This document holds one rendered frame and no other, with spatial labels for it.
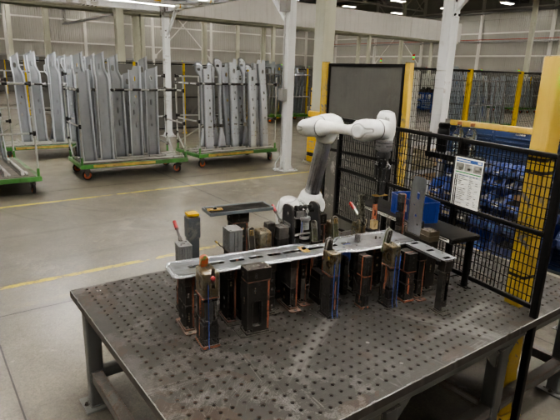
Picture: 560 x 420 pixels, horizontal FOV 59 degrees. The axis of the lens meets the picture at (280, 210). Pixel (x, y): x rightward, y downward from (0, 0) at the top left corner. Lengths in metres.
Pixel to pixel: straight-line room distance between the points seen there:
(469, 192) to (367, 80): 2.51
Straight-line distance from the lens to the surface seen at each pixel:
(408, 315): 2.70
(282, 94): 9.58
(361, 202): 2.92
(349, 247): 2.67
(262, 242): 2.61
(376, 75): 5.21
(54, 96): 11.54
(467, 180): 3.07
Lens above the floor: 1.89
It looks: 16 degrees down
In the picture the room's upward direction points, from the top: 2 degrees clockwise
